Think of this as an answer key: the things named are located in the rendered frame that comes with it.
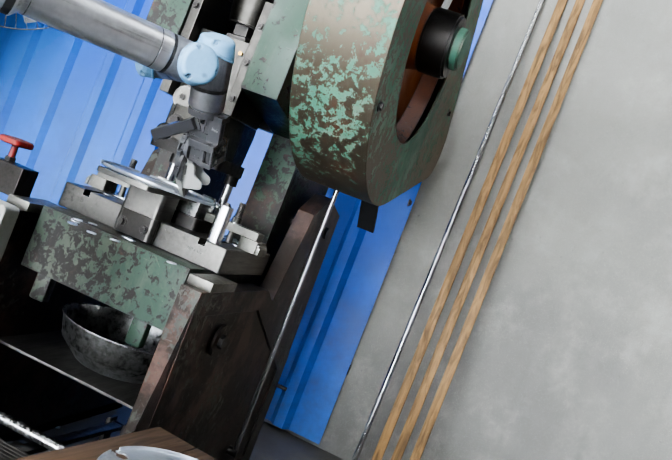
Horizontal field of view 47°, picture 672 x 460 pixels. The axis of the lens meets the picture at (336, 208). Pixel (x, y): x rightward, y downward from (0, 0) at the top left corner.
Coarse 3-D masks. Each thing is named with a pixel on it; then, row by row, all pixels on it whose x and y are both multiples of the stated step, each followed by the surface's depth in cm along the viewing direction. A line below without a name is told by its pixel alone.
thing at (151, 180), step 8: (104, 160) 181; (112, 168) 170; (120, 168) 182; (128, 168) 191; (128, 176) 168; (136, 176) 167; (144, 176) 177; (152, 176) 195; (152, 184) 167; (160, 184) 175; (168, 184) 183; (176, 192) 175; (192, 192) 195; (192, 200) 171; (200, 200) 173; (208, 200) 191
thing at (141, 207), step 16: (112, 176) 165; (128, 192) 177; (144, 192) 176; (160, 192) 168; (128, 208) 177; (144, 208) 176; (160, 208) 175; (128, 224) 177; (144, 224) 176; (144, 240) 175
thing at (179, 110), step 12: (228, 36) 185; (240, 48) 184; (240, 60) 184; (180, 84) 187; (180, 96) 185; (228, 96) 184; (180, 108) 183; (168, 120) 187; (228, 132) 187; (240, 132) 194; (228, 144) 190; (228, 156) 192
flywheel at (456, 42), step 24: (432, 0) 192; (456, 0) 205; (432, 24) 174; (456, 24) 174; (432, 48) 175; (456, 48) 175; (408, 72) 196; (432, 72) 179; (408, 96) 205; (432, 96) 212; (408, 120) 206
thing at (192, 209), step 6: (180, 204) 188; (186, 204) 188; (192, 204) 187; (198, 204) 187; (204, 204) 190; (180, 210) 188; (186, 210) 188; (192, 210) 187; (198, 210) 188; (204, 210) 191; (210, 210) 194; (198, 216) 189; (204, 216) 192
